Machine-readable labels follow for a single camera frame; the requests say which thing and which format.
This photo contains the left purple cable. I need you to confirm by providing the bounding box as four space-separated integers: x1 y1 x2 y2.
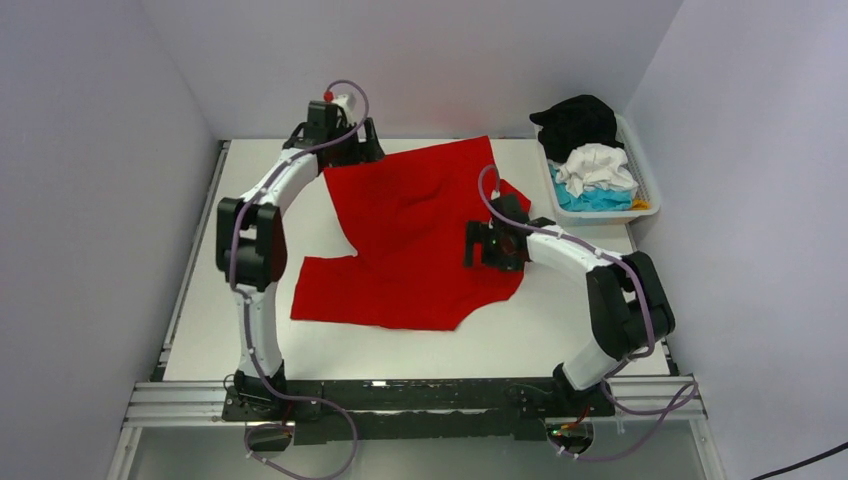
227 79 371 480

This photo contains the turquoise t shirt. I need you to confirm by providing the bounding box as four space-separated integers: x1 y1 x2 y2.
548 164 636 213

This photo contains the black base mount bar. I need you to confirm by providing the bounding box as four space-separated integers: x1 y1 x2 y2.
221 377 615 445

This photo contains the red t shirt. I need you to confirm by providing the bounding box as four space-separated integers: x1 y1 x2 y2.
290 136 524 331

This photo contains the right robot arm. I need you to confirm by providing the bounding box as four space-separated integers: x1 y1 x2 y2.
464 194 676 415

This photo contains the white laundry basket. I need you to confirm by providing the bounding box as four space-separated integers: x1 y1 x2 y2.
533 113 661 228

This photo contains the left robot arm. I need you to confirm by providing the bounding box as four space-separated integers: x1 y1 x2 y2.
215 93 384 420

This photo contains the black floor cable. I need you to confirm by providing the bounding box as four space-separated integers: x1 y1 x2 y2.
751 441 848 480

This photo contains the black t shirt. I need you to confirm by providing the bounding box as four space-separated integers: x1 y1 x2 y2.
529 94 624 163

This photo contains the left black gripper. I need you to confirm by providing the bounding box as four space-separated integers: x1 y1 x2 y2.
329 118 386 169

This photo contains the white t shirt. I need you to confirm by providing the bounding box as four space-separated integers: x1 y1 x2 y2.
553 143 639 199

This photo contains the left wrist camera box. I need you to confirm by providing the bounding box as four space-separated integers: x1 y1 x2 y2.
323 91 356 124

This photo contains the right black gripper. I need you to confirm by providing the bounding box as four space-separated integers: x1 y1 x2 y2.
462 220 524 272

